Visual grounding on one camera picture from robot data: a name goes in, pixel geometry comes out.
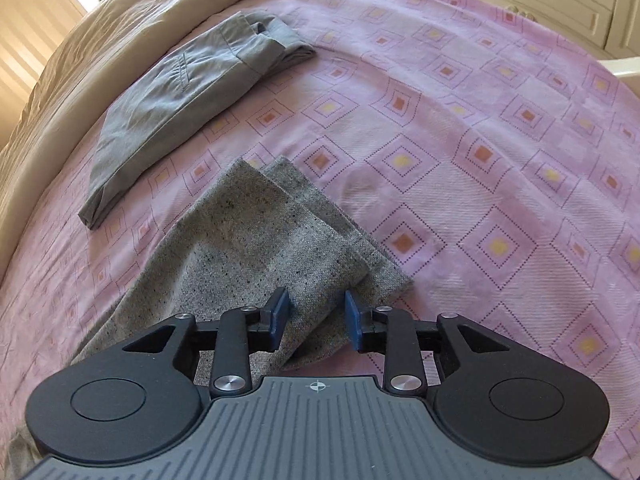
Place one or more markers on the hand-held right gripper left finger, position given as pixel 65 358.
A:
pixel 280 317

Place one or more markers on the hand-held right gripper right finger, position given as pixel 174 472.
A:
pixel 353 320

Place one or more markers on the grey speckled pants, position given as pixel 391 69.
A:
pixel 240 240

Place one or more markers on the folded smooth grey pants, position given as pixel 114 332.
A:
pixel 165 110

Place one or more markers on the pink patterned bedspread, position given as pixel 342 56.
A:
pixel 475 110

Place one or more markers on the beige duvet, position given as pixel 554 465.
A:
pixel 125 35

